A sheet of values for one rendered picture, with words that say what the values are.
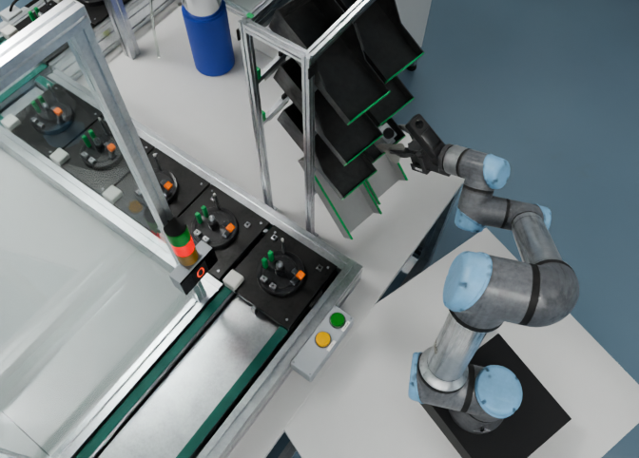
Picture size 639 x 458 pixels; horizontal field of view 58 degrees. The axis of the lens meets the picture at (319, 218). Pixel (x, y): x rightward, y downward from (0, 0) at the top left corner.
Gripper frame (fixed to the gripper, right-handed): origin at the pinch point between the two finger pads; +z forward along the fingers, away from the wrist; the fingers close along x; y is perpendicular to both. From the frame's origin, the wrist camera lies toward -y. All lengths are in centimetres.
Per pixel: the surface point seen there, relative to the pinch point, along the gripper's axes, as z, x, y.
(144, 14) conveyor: 129, 5, -21
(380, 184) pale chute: 10.2, -1.2, 22.5
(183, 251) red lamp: 6, -63, -15
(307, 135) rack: 1.5, -23.0, -17.9
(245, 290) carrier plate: 18, -54, 21
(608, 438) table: -68, -17, 75
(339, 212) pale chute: 10.4, -18.7, 18.1
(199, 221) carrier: 40, -48, 7
